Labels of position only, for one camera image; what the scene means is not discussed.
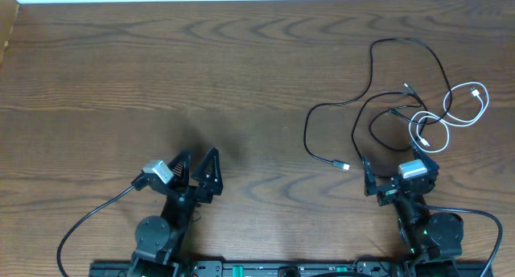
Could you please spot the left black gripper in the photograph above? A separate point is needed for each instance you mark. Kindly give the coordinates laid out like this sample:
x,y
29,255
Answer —
x,y
205,193

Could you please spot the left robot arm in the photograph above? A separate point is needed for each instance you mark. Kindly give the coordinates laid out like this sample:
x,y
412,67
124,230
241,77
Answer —
x,y
159,238

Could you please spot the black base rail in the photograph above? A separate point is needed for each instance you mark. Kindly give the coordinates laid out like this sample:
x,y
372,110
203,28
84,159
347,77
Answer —
x,y
215,268

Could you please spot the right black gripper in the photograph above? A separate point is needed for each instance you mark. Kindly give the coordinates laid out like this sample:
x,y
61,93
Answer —
x,y
388,196

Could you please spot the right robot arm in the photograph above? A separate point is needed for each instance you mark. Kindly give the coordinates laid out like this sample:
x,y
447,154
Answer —
x,y
432,237

